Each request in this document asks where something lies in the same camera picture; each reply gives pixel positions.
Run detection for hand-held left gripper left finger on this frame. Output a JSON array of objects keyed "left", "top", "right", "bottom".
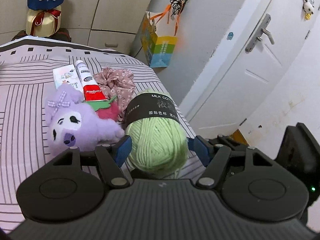
[{"left": 51, "top": 135, "right": 132, "bottom": 188}]

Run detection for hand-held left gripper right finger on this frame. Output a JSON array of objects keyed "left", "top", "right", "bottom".
[{"left": 188, "top": 135, "right": 274, "bottom": 189}]

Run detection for green yarn ball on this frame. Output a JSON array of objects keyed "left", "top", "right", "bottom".
[{"left": 124, "top": 88, "right": 188, "bottom": 179}]

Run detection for red plush flower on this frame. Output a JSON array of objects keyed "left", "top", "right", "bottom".
[{"left": 91, "top": 95, "right": 120, "bottom": 123}]

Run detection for purple plush toy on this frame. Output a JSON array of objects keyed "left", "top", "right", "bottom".
[{"left": 44, "top": 84, "right": 125, "bottom": 157}]

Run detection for pink floral scrunchie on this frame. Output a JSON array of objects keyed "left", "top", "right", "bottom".
[{"left": 94, "top": 67, "right": 136, "bottom": 120}]

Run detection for white red toothpaste tube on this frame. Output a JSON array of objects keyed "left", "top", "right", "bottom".
[{"left": 75, "top": 60, "right": 110, "bottom": 102}]

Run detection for small white tissue pack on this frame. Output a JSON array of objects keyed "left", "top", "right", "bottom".
[{"left": 52, "top": 65, "right": 84, "bottom": 92}]

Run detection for white door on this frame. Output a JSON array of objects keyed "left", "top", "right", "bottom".
[{"left": 180, "top": 0, "right": 320, "bottom": 133}]

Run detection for colourful paper gift bag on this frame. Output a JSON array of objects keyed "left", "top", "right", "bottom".
[{"left": 140, "top": 10, "right": 178, "bottom": 68}]

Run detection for striped bed sheet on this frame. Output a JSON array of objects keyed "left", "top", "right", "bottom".
[{"left": 0, "top": 36, "right": 198, "bottom": 233}]

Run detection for dark stool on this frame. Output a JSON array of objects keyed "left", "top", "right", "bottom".
[{"left": 11, "top": 28, "right": 72, "bottom": 42}]

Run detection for small duck plush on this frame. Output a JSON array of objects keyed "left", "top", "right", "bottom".
[{"left": 302, "top": 0, "right": 315, "bottom": 21}]

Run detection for beige wardrobe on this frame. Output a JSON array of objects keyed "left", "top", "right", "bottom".
[{"left": 0, "top": 0, "right": 160, "bottom": 58}]

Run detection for blue wrapped flower bouquet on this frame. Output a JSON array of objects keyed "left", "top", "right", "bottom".
[{"left": 21, "top": 0, "right": 77, "bottom": 37}]

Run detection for silver door handle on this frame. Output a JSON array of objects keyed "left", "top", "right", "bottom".
[{"left": 245, "top": 14, "right": 275, "bottom": 53}]

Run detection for black hanging cables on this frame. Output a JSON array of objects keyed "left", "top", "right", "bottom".
[{"left": 170, "top": 0, "right": 193, "bottom": 15}]

